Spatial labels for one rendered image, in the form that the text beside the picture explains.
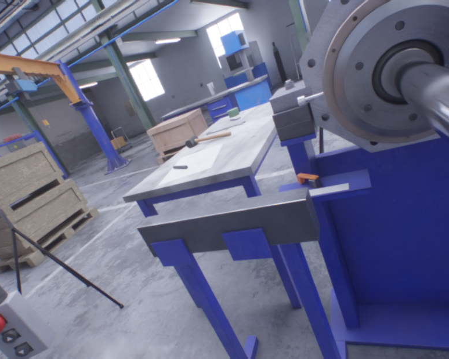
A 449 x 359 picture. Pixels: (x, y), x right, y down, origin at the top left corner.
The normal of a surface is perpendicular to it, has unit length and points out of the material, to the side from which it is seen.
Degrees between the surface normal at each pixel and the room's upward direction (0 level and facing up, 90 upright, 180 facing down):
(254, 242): 90
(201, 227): 90
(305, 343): 0
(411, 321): 0
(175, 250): 90
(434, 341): 0
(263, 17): 90
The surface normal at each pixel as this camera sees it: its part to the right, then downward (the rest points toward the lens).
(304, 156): -0.31, 0.46
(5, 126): 0.87, -0.18
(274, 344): -0.36, -0.87
